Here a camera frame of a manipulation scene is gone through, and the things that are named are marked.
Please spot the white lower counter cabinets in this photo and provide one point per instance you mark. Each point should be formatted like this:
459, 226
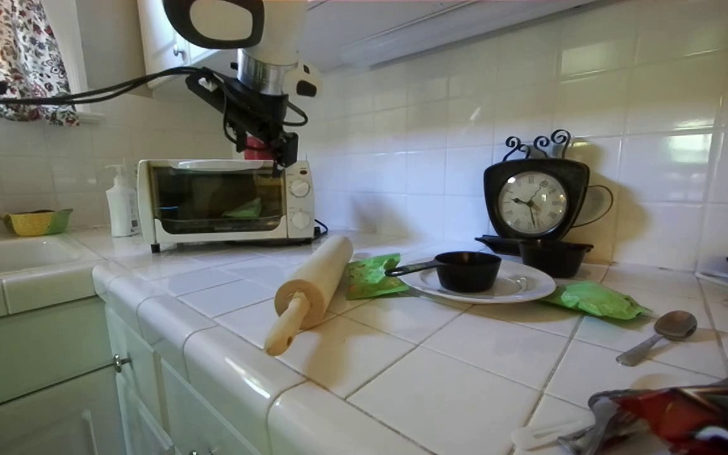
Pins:
52, 381

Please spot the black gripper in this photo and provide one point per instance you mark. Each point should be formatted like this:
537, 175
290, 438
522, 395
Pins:
259, 109

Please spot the yellow bowl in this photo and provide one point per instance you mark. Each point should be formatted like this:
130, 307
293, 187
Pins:
36, 223

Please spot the metal spoon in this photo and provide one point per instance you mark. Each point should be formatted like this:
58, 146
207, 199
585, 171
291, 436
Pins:
674, 324

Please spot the black teapot shaped clock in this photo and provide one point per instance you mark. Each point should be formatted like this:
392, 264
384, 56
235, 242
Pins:
533, 204

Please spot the white soap pump bottle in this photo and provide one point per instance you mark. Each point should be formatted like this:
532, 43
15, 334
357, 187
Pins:
120, 206

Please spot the floral curtain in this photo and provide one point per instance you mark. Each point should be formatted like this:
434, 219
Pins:
13, 42

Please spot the red chip bag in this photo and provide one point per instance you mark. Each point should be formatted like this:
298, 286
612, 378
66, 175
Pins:
702, 420

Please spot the wooden rolling pin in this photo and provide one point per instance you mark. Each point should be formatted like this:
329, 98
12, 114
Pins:
316, 281

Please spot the white toaster oven body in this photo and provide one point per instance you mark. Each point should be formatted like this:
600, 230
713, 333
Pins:
302, 211

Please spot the white round plate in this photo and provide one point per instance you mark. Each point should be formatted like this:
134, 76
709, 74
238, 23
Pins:
518, 285

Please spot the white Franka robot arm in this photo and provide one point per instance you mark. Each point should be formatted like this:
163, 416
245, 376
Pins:
279, 26

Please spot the green snack packet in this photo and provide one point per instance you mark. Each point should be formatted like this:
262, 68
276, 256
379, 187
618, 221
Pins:
373, 277
595, 301

